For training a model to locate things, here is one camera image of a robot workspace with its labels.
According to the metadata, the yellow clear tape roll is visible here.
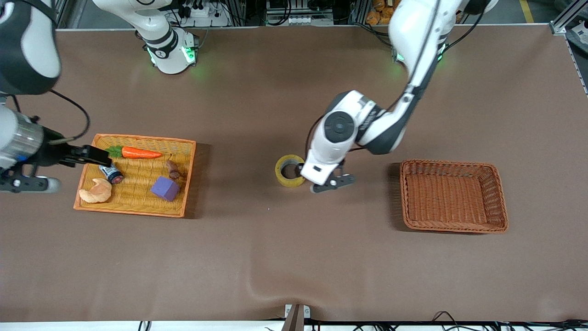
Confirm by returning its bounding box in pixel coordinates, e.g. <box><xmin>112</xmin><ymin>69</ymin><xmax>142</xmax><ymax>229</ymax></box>
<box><xmin>275</xmin><ymin>154</ymin><xmax>306</xmax><ymax>188</ymax></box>

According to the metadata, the small jar blue white label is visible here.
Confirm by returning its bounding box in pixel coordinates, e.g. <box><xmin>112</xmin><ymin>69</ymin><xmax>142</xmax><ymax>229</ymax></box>
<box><xmin>99</xmin><ymin>164</ymin><xmax>124</xmax><ymax>185</ymax></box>

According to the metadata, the toy croissant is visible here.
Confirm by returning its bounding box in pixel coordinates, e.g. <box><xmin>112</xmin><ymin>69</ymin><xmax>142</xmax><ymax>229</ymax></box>
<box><xmin>79</xmin><ymin>178</ymin><xmax>113</xmax><ymax>204</ymax></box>

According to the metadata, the orange toy carrot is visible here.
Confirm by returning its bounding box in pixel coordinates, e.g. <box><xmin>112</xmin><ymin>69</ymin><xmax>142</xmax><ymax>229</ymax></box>
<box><xmin>105</xmin><ymin>145</ymin><xmax>163</xmax><ymax>160</ymax></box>

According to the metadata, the yellow wicker tray orange rim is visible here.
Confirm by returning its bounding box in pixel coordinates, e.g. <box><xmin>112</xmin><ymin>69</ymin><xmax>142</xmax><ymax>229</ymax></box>
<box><xmin>73</xmin><ymin>133</ymin><xmax>197</xmax><ymax>218</ymax></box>

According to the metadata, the purple foam cube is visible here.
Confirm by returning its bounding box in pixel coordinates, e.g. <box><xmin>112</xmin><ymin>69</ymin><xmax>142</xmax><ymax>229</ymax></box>
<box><xmin>150</xmin><ymin>176</ymin><xmax>181</xmax><ymax>202</ymax></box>

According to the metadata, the brown toy root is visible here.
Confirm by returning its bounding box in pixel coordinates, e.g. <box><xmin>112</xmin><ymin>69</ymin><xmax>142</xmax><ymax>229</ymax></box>
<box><xmin>165</xmin><ymin>154</ymin><xmax>183</xmax><ymax>181</ymax></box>

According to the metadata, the brown table cover sheet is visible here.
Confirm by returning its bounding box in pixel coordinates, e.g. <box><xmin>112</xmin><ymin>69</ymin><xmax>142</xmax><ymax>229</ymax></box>
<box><xmin>0</xmin><ymin>25</ymin><xmax>588</xmax><ymax>323</ymax></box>

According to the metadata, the brown wicker basket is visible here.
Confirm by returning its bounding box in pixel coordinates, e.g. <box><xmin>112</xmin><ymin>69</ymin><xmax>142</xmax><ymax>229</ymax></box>
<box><xmin>399</xmin><ymin>159</ymin><xmax>509</xmax><ymax>234</ymax></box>

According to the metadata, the pile of orange toy breads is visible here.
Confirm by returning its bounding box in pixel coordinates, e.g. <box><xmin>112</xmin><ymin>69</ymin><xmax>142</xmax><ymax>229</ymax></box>
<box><xmin>366</xmin><ymin>0</ymin><xmax>398</xmax><ymax>26</ymax></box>

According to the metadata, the white power strip with plugs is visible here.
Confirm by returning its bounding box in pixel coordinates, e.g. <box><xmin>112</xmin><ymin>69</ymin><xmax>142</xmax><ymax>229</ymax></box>
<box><xmin>177</xmin><ymin>0</ymin><xmax>230</xmax><ymax>27</ymax></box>

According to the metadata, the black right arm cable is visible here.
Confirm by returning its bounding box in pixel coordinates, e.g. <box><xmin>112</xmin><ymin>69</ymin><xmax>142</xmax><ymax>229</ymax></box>
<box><xmin>9</xmin><ymin>88</ymin><xmax>91</xmax><ymax>144</ymax></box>

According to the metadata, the aluminium frame profile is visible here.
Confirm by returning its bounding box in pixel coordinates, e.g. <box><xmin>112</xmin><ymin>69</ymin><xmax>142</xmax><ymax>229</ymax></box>
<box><xmin>550</xmin><ymin>0</ymin><xmax>588</xmax><ymax>36</ymax></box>
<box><xmin>54</xmin><ymin>0</ymin><xmax>76</xmax><ymax>29</ymax></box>

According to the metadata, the metal table clamp bracket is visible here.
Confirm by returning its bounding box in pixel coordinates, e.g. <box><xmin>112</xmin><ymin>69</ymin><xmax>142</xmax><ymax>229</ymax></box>
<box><xmin>284</xmin><ymin>302</ymin><xmax>311</xmax><ymax>331</ymax></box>

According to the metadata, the black cable bundle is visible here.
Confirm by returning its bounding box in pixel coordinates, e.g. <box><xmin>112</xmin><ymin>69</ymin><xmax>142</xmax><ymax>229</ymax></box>
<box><xmin>312</xmin><ymin>310</ymin><xmax>588</xmax><ymax>331</ymax></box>

